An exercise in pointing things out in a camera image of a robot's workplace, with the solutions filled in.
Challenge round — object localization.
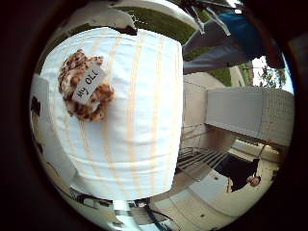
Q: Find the white container box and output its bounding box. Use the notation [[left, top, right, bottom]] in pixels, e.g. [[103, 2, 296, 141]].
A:
[[30, 73, 79, 182]]

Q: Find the white orange striped tablecloth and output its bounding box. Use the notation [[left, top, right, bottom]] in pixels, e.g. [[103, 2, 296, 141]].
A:
[[39, 26, 185, 201]]

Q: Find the metal grate bench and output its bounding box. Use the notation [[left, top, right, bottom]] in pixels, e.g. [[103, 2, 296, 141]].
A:
[[175, 124, 233, 181]]

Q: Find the leopard print plush toy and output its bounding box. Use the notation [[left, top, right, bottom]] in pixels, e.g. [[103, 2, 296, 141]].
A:
[[57, 48, 116, 122]]

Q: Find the person in black clothes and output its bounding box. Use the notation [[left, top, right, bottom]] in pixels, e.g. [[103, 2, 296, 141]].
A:
[[220, 153, 263, 193]]

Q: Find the person in blue top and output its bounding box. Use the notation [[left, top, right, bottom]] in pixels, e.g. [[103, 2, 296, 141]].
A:
[[182, 9, 287, 75]]

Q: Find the metal tripod stand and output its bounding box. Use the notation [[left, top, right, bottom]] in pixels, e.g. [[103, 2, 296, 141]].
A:
[[181, 0, 233, 37]]

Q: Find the black cable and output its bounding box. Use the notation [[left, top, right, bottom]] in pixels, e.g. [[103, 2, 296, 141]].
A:
[[143, 205, 169, 231]]

